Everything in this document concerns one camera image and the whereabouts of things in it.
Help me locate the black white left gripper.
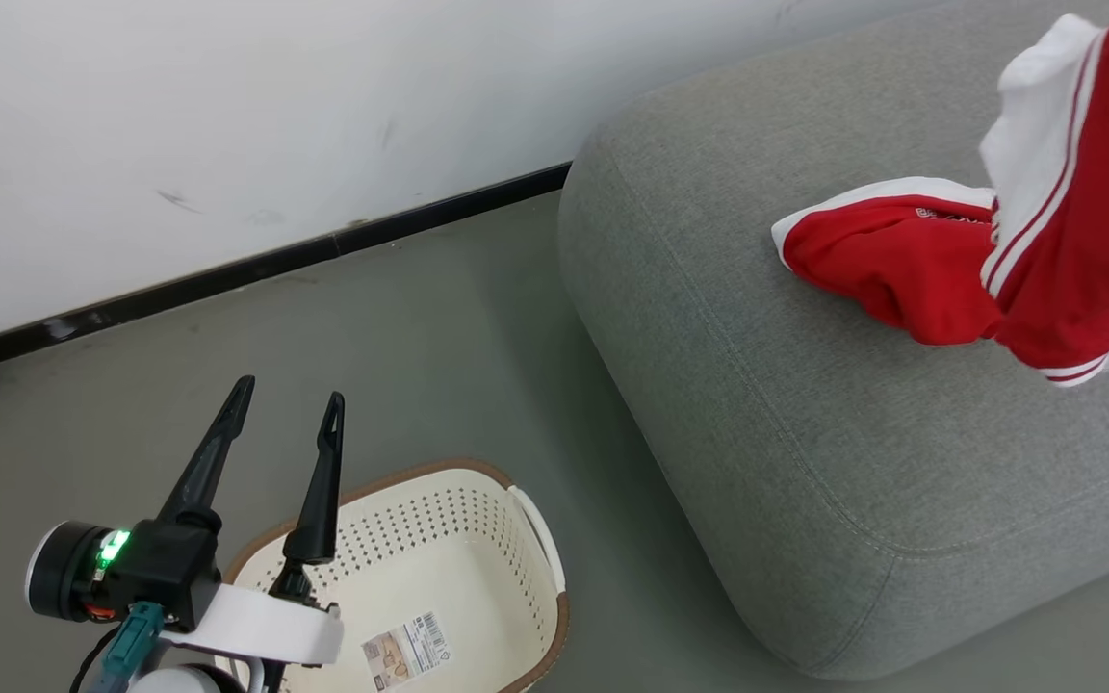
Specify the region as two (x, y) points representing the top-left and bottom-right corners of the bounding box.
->
(25, 374), (347, 668)

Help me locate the red garment with white cuffs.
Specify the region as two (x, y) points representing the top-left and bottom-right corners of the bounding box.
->
(771, 176), (1004, 347)

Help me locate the red white striped garment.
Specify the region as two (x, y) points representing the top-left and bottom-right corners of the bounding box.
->
(978, 0), (1109, 388)

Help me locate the cream perforated laundry basket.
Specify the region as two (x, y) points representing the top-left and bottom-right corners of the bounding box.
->
(222, 458), (571, 693)

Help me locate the grey fabric sofa seat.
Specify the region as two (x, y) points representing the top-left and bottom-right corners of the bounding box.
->
(557, 0), (1109, 682)

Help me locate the black baseboard strip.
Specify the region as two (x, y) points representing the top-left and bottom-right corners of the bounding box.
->
(0, 161), (574, 366)

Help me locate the barcode label sticker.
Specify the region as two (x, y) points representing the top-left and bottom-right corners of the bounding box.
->
(360, 610), (453, 690)

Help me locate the black cable with teal connector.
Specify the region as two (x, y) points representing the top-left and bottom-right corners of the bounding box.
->
(85, 601), (167, 693)

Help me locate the thin black cable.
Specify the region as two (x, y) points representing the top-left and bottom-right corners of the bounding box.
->
(68, 624), (122, 693)

